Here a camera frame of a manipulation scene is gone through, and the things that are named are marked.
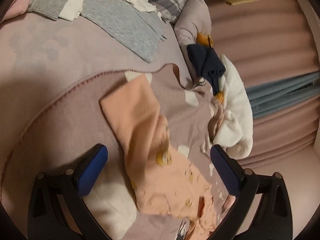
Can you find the peach printed baby garment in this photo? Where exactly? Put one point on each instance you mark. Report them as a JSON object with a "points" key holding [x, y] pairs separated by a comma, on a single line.
{"points": [[165, 132]]}

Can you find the blue grey folded fabric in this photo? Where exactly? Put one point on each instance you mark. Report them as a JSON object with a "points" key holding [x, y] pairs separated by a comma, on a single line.
{"points": [[272, 97]]}

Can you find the navy blue small garment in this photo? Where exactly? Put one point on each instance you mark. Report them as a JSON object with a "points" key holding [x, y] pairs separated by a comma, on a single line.
{"points": [[207, 64]]}

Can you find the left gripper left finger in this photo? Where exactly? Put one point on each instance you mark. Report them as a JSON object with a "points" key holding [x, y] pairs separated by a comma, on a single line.
{"points": [[57, 209]]}

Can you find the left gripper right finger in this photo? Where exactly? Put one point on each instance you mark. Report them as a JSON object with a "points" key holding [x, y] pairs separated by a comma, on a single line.
{"points": [[273, 217]]}

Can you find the white fluffy plush garment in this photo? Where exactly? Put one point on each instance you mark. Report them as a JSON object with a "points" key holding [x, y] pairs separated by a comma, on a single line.
{"points": [[235, 133]]}

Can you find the grey knit garment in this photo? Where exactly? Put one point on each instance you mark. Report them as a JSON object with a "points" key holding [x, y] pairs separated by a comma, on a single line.
{"points": [[140, 32]]}

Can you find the mauve deer print duvet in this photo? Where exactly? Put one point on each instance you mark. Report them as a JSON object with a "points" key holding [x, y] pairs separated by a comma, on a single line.
{"points": [[74, 123]]}

